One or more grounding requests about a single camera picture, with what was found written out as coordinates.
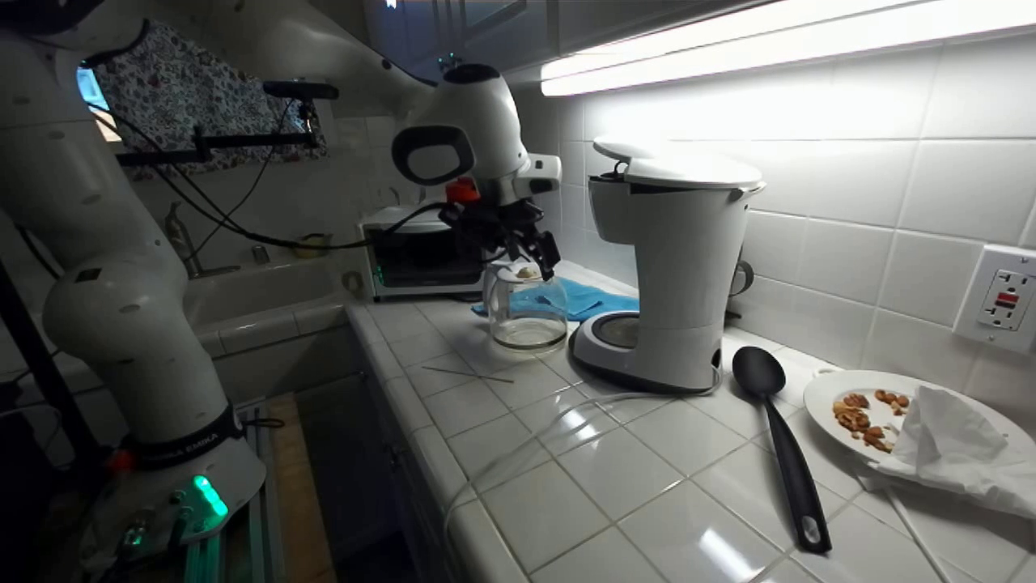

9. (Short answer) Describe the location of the black plastic serving spoon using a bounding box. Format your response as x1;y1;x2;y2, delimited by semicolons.
730;345;836;558

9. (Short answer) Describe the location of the blue terry towel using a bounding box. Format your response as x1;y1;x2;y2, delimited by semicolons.
471;274;645;326

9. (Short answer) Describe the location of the brown nuts pile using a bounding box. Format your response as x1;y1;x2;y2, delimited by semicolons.
830;385;916;458

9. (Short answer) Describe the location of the white toaster oven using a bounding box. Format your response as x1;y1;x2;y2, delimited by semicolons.
357;200;492;305

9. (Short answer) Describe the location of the floral window curtain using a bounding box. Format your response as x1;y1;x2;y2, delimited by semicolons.
86;20;329;172

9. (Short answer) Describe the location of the crumpled white paper napkin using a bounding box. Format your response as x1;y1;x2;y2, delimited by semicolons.
858;382;1036;524

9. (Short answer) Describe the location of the yellow sponge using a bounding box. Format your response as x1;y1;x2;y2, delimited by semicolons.
286;229;336;263

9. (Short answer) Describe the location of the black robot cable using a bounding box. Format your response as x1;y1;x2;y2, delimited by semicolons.
106;108;462;259

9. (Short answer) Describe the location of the white kitchen sink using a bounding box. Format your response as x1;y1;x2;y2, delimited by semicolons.
179;257;362;364

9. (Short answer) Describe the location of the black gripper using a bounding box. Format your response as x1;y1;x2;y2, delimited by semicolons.
447;195;568;284

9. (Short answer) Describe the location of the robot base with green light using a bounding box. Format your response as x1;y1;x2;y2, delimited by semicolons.
73;427;276;583

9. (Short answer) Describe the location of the white wall power outlet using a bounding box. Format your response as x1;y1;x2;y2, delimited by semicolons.
947;240;1036;359

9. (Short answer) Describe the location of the glass coffee pot white handle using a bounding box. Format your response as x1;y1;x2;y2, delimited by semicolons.
475;252;573;352

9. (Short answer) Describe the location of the white drip coffee maker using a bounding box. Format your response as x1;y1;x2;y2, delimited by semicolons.
568;137;768;396

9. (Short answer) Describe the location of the under-cabinet strip light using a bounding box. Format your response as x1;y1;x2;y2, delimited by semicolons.
537;0;1036;102

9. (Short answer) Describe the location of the white round plate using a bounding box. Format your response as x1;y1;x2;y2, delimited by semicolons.
800;366;1036;480

